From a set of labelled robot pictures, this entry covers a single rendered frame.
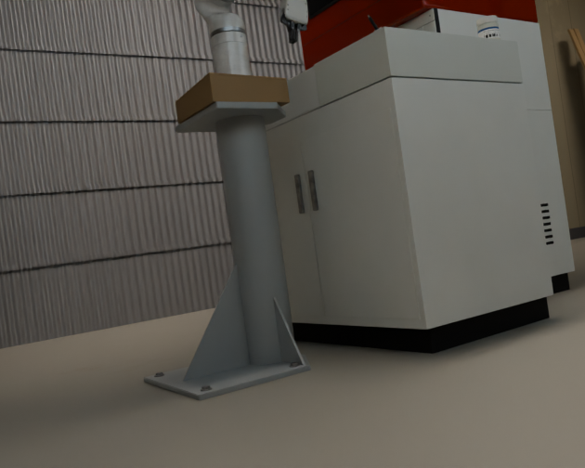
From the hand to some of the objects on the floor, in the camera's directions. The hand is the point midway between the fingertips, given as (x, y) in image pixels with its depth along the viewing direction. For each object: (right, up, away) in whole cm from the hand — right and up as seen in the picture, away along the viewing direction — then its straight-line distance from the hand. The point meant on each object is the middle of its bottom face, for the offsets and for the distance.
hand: (293, 37), depth 223 cm
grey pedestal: (-15, -114, -27) cm, 119 cm away
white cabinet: (+38, -108, +11) cm, 115 cm away
